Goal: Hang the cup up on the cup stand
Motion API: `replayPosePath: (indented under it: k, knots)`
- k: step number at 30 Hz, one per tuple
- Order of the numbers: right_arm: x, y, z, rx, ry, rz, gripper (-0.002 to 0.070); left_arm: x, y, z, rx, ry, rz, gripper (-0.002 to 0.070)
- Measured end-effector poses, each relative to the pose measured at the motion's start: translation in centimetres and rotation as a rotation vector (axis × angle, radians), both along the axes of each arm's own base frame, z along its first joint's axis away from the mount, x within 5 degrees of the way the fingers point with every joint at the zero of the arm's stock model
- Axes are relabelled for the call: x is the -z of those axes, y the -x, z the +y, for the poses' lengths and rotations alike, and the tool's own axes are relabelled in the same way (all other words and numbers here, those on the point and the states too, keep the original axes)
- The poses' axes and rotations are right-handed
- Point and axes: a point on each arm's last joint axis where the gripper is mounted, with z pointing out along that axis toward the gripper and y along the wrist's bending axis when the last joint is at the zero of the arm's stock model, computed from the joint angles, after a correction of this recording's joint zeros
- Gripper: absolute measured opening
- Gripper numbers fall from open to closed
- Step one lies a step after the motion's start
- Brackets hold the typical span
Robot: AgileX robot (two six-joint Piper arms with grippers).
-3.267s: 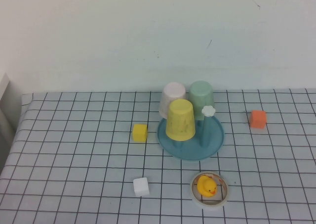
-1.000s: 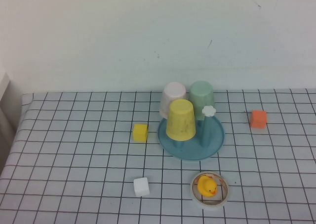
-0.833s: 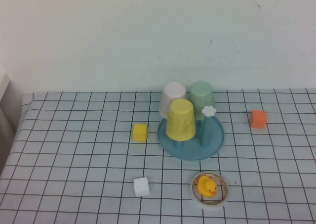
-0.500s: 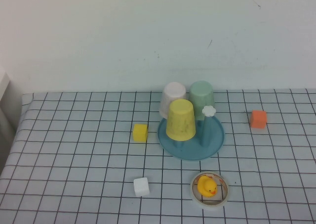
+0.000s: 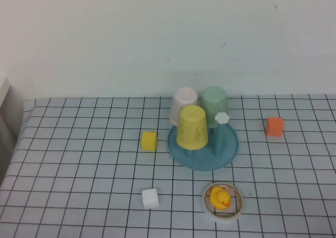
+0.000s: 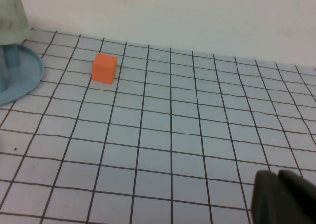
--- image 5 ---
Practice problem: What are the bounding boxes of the white cube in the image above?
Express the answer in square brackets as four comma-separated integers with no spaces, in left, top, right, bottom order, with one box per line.
[141,188,160,210]

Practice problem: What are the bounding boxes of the white tape roll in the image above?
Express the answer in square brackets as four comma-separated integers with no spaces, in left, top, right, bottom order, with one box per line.
[202,182,244,224]

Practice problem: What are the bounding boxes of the green plastic cup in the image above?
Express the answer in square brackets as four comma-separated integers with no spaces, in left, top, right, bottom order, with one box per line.
[201,85,228,130]

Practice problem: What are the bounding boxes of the white grid-pattern tablecloth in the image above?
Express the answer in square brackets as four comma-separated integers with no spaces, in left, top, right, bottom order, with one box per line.
[0,93,336,238]

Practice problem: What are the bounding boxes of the yellow plastic cup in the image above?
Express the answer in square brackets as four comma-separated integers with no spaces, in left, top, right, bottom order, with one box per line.
[176,105,210,150]

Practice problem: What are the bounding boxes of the yellow cube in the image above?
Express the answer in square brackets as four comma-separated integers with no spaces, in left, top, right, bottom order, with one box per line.
[141,131,158,152]

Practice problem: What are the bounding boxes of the pink plastic cup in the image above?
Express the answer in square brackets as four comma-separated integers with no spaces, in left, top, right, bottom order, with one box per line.
[170,87,200,127]

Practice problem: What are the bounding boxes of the yellow rubber duck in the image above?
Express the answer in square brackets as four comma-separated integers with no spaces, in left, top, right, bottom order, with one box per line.
[209,187,232,210]

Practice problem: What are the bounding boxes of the orange cube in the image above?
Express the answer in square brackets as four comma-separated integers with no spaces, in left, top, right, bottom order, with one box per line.
[265,116,285,137]

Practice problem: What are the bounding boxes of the blue cup stand with pegs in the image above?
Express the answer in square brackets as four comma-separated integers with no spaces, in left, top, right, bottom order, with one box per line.
[167,111,240,172]

